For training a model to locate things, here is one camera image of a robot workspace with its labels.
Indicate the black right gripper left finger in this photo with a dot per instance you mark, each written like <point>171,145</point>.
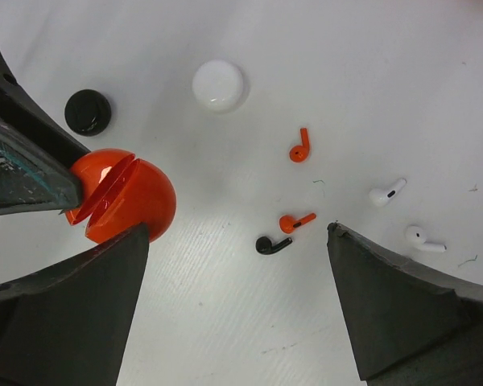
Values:
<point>68,324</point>

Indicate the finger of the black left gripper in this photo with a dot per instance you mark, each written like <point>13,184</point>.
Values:
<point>20,111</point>
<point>35,172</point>

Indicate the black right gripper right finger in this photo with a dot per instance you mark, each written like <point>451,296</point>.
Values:
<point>408,324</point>

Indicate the orange round charging case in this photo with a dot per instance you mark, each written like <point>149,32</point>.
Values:
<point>121,191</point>

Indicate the orange earbud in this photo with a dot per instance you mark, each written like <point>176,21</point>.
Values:
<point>300,152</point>
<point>288,223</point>

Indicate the black round charging case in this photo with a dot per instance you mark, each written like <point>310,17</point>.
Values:
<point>87,113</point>

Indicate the white round charging case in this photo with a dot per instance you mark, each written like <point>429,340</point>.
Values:
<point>218,86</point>

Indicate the white earbud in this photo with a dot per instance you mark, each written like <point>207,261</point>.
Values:
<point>381,197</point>
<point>417,237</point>

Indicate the black earbud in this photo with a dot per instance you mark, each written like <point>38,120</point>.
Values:
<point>265,246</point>

